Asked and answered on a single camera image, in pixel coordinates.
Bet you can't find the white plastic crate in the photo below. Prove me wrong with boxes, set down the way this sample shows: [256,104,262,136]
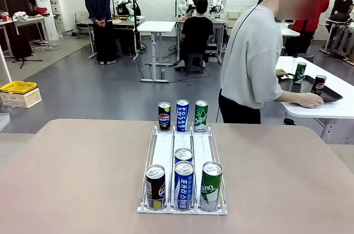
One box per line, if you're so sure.
[0,87,43,109]

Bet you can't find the white can dispenser rack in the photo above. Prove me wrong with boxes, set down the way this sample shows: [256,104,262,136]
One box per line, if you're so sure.
[137,121,228,215]

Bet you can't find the dark blue serving tray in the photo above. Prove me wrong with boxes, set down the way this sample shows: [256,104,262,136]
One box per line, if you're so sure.
[277,72,343,104]

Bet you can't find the person in black with headphones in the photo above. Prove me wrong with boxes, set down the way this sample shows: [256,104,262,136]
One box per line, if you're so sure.
[330,0,354,22]

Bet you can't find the white drawer cabinet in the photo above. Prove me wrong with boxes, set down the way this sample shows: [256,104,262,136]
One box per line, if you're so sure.
[226,9,242,21]

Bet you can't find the blue Pocari Sweat can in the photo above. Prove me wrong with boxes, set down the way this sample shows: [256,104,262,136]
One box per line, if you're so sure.
[174,160,195,211]
[176,99,190,132]
[174,147,194,164]

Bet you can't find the white height-adjustable desk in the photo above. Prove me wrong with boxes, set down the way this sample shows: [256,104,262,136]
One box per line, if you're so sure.
[137,20,177,83]

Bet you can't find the green Chilsung cider can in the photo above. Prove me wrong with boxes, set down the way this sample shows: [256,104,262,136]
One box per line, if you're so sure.
[194,100,209,133]
[199,161,223,212]
[293,62,308,85]

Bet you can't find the person in red hoodie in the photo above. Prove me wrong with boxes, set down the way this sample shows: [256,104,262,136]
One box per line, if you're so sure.
[291,0,331,55]

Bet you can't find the yellow plastic crate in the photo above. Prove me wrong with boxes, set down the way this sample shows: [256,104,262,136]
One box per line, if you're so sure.
[0,80,38,95]

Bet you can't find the person right forearm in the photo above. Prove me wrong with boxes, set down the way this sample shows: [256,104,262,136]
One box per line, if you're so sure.
[275,90,304,105]

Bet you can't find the person right hand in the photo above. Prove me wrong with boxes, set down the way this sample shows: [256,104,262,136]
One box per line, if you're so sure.
[300,92,325,109]

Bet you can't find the black camera stand pole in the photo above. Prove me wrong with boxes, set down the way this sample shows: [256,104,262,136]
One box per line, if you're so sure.
[132,0,140,60]

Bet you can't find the grey stool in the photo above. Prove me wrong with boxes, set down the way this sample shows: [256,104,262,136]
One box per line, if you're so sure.
[185,53,205,75]

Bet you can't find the black tripod with bag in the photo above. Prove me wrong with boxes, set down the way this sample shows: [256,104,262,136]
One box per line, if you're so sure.
[11,18,44,69]

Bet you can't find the person in black t-shirt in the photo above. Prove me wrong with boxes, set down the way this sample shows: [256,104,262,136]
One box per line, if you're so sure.
[174,0,214,71]

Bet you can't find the black Pepsi can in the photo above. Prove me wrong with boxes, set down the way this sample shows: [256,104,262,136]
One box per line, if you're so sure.
[145,164,166,211]
[158,101,171,132]
[310,75,327,96]

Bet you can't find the large white table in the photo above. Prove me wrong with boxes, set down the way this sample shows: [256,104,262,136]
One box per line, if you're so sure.
[275,56,354,144]

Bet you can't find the person in grey sweatshirt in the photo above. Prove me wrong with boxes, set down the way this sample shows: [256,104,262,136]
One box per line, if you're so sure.
[218,0,317,124]

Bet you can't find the white table with clutter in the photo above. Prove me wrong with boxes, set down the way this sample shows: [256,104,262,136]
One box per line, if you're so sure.
[0,15,50,58]

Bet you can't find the floor cables bundle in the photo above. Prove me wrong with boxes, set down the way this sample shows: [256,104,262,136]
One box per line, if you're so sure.
[29,39,61,52]

